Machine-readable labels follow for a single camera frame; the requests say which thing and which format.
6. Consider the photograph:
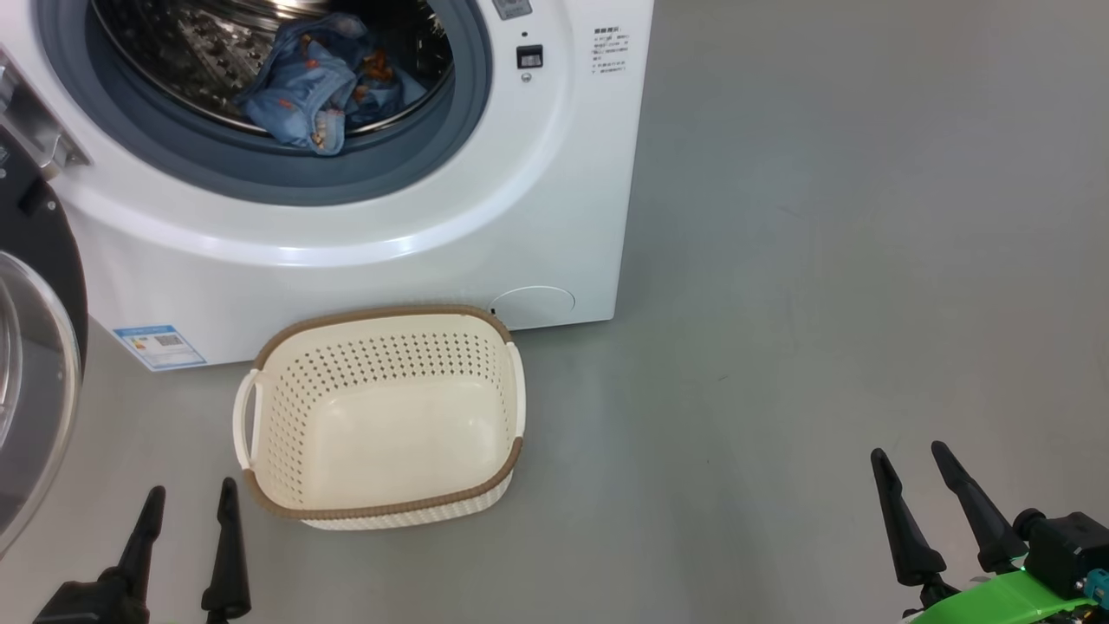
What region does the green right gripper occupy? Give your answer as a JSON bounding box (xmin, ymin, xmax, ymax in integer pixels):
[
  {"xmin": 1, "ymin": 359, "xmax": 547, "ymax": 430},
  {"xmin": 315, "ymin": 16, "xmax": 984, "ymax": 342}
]
[{"xmin": 871, "ymin": 441, "xmax": 1099, "ymax": 624}]

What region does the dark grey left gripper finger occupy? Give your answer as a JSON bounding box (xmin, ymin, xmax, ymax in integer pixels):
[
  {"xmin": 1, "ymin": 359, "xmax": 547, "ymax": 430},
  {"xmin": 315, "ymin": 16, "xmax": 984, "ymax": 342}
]
[
  {"xmin": 201, "ymin": 477, "xmax": 252, "ymax": 623},
  {"xmin": 100, "ymin": 485, "xmax": 167, "ymax": 601}
]

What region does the black round washing machine door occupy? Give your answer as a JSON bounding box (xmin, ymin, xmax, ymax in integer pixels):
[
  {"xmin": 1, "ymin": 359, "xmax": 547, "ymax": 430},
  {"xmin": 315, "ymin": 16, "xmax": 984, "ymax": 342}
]
[{"xmin": 0, "ymin": 121, "xmax": 89, "ymax": 556}]

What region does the cream perforated laundry basket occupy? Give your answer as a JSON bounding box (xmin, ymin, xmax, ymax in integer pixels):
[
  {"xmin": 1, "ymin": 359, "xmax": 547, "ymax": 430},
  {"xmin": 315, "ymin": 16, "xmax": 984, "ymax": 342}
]
[{"xmin": 232, "ymin": 304, "xmax": 527, "ymax": 531}]

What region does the white washing machine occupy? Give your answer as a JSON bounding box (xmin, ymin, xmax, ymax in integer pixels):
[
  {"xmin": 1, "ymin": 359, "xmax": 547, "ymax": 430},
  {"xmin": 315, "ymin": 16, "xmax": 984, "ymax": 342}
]
[{"xmin": 0, "ymin": 0, "xmax": 655, "ymax": 372}]

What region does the metal door hinge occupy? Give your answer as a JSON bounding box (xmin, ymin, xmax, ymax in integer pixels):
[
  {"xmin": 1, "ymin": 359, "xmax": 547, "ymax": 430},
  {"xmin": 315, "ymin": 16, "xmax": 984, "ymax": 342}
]
[{"xmin": 0, "ymin": 52, "xmax": 92, "ymax": 179}]

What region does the grey rubber door seal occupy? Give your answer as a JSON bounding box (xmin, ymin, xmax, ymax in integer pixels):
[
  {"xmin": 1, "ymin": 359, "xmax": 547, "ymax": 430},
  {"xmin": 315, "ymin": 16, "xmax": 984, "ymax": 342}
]
[{"xmin": 35, "ymin": 0, "xmax": 493, "ymax": 207}]

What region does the blue energy label sticker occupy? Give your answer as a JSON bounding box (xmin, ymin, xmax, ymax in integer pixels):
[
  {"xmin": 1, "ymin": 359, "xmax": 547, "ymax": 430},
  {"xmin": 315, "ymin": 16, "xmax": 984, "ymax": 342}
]
[{"xmin": 113, "ymin": 325, "xmax": 207, "ymax": 372}]

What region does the round white filter cover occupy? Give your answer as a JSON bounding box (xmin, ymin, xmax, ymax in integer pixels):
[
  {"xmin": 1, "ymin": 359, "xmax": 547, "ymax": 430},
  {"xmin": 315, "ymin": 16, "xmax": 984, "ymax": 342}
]
[{"xmin": 490, "ymin": 286, "xmax": 576, "ymax": 331}]

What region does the stainless steel washer drum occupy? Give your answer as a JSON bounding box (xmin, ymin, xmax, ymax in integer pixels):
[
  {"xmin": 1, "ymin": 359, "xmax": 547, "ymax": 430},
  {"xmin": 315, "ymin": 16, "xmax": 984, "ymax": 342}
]
[{"xmin": 91, "ymin": 0, "xmax": 456, "ymax": 138}]

